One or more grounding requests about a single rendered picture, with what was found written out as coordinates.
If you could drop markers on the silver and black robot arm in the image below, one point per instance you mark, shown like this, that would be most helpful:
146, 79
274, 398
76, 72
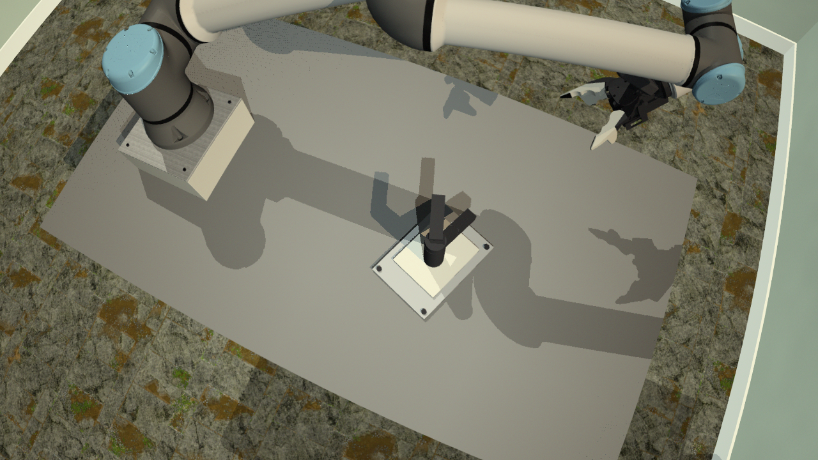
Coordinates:
146, 63

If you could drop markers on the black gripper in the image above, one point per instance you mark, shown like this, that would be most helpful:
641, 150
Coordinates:
629, 103

